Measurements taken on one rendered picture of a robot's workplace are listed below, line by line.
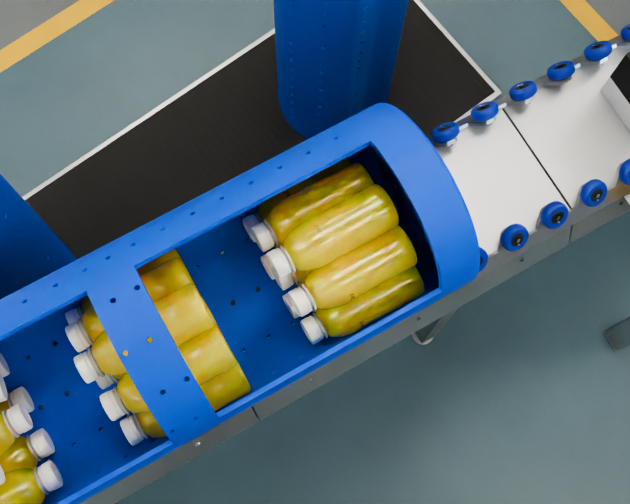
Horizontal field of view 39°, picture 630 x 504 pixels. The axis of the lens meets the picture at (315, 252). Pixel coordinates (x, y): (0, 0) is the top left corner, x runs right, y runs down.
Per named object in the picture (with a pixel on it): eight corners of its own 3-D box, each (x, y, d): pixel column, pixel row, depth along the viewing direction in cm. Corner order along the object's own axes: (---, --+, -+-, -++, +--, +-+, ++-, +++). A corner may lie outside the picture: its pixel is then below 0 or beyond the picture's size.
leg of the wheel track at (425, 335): (437, 337, 231) (486, 279, 170) (419, 348, 230) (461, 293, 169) (426, 318, 232) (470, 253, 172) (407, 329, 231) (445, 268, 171)
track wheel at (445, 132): (465, 133, 141) (461, 122, 140) (441, 146, 140) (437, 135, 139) (452, 128, 145) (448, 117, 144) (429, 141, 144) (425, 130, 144)
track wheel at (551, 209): (568, 200, 137) (560, 194, 138) (544, 214, 136) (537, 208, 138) (572, 222, 140) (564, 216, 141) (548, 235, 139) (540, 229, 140)
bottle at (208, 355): (211, 315, 121) (103, 373, 119) (219, 328, 115) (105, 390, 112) (233, 355, 123) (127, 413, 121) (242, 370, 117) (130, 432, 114)
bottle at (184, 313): (209, 313, 121) (101, 372, 118) (188, 274, 118) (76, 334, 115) (220, 333, 115) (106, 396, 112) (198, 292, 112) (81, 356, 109)
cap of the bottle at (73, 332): (85, 341, 116) (72, 348, 116) (93, 349, 120) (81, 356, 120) (73, 317, 118) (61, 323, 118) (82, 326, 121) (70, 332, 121)
